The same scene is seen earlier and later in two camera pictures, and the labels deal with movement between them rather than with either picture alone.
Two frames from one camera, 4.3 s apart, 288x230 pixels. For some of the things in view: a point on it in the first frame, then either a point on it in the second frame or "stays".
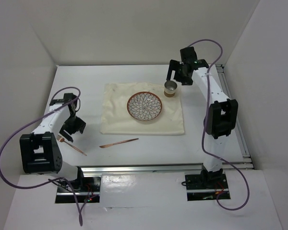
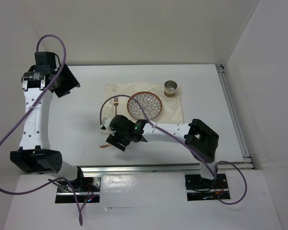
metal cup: [170, 88] stays
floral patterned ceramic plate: [144, 106] stays
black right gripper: [175, 65] to [114, 139]
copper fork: [61, 139] to [116, 103]
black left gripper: [79, 125] to [71, 82]
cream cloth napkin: [116, 119] stays
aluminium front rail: [196, 168] stays
